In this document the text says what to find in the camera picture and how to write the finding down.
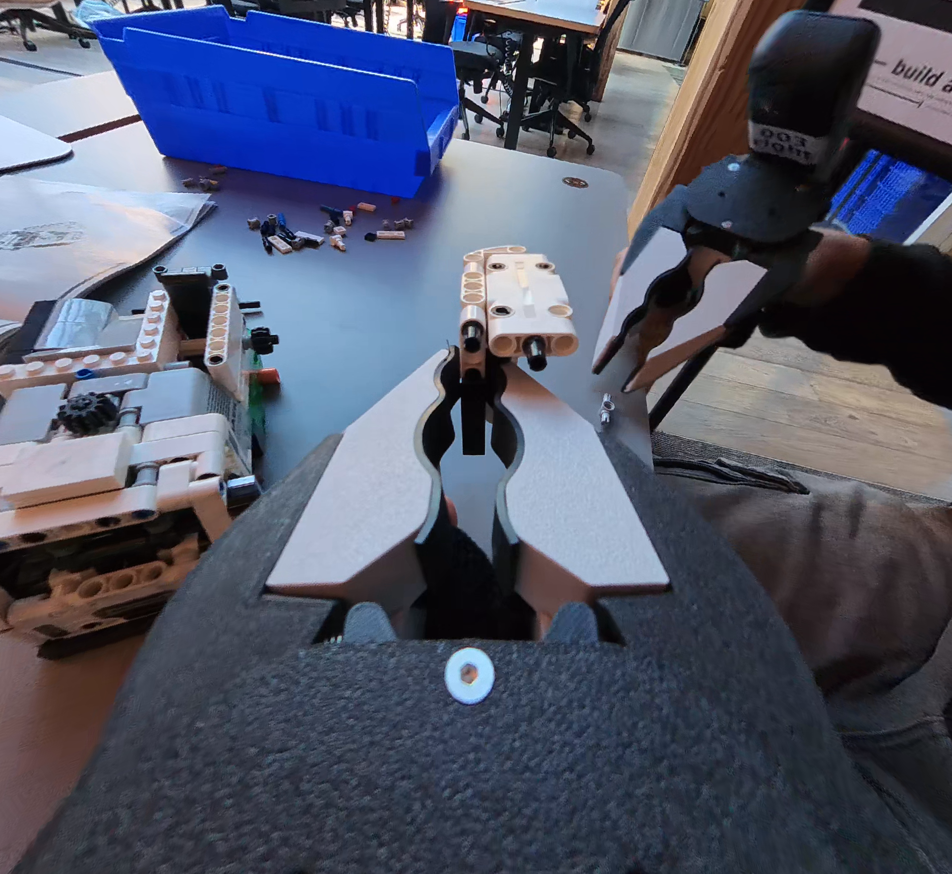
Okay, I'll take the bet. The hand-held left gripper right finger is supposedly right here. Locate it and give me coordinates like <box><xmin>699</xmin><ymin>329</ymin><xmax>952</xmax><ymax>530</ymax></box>
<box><xmin>487</xmin><ymin>361</ymin><xmax>670</xmax><ymax>620</ymax></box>

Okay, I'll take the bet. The white flat board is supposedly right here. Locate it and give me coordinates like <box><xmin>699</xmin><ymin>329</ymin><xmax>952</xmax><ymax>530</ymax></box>
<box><xmin>0</xmin><ymin>114</ymin><xmax>75</xmax><ymax>174</ymax></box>

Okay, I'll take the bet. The blue plastic bin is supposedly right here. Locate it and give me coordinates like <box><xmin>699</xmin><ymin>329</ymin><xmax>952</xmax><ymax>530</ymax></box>
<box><xmin>89</xmin><ymin>5</ymin><xmax>461</xmax><ymax>200</ymax></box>

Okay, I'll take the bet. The black framed sign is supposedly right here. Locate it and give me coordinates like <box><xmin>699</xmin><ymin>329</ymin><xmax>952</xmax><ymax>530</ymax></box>
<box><xmin>807</xmin><ymin>0</ymin><xmax>952</xmax><ymax>146</ymax></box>

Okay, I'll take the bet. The lego instruction booklet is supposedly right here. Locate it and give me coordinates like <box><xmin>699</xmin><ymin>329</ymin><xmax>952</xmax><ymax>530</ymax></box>
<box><xmin>0</xmin><ymin>178</ymin><xmax>218</xmax><ymax>328</ymax></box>

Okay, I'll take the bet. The person's right hand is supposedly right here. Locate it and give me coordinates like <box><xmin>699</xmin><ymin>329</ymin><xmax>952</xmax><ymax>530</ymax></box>
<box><xmin>799</xmin><ymin>226</ymin><xmax>873</xmax><ymax>310</ymax></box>

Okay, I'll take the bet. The person's leg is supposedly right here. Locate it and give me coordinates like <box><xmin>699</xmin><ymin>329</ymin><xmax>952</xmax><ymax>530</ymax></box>
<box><xmin>654</xmin><ymin>454</ymin><xmax>952</xmax><ymax>874</ymax></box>

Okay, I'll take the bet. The white lego panel assembly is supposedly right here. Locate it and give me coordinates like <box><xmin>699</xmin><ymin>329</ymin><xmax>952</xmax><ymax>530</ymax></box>
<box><xmin>457</xmin><ymin>244</ymin><xmax>580</xmax><ymax>456</ymax></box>

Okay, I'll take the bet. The pile of small lego pieces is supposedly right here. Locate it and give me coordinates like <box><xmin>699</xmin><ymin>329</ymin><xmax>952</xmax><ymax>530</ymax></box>
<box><xmin>247</xmin><ymin>201</ymin><xmax>416</xmax><ymax>254</ymax></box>

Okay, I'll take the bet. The black office chair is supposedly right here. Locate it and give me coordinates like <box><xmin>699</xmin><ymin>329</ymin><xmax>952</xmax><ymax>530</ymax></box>
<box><xmin>513</xmin><ymin>0</ymin><xmax>642</xmax><ymax>160</ymax></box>

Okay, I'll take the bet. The blue shelf bin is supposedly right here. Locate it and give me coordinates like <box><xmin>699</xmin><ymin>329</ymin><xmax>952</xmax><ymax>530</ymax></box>
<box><xmin>827</xmin><ymin>149</ymin><xmax>952</xmax><ymax>244</ymax></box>

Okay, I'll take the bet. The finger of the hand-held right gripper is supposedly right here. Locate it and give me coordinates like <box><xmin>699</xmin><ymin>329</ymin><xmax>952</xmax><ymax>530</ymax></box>
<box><xmin>593</xmin><ymin>223</ymin><xmax>700</xmax><ymax>377</ymax></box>
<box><xmin>621</xmin><ymin>249</ymin><xmax>774</xmax><ymax>395</ymax></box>

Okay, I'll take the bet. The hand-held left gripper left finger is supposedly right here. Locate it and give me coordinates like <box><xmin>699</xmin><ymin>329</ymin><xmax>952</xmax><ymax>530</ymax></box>
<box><xmin>265</xmin><ymin>350</ymin><xmax>466</xmax><ymax>626</ymax></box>

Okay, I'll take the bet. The black metal stand leg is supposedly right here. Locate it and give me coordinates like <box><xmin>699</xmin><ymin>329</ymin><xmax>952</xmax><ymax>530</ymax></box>
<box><xmin>647</xmin><ymin>339</ymin><xmax>730</xmax><ymax>435</ymax></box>

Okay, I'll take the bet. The background desk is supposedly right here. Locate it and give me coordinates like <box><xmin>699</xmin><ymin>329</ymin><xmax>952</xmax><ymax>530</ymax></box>
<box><xmin>460</xmin><ymin>0</ymin><xmax>607</xmax><ymax>152</ymax></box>

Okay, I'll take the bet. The wooden post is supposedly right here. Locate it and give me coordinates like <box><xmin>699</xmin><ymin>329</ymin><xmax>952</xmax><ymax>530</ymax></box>
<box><xmin>628</xmin><ymin>0</ymin><xmax>852</xmax><ymax>239</ymax></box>

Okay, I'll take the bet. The lego truck model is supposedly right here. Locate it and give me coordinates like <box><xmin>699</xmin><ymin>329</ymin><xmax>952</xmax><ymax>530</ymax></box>
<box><xmin>0</xmin><ymin>263</ymin><xmax>282</xmax><ymax>661</ymax></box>

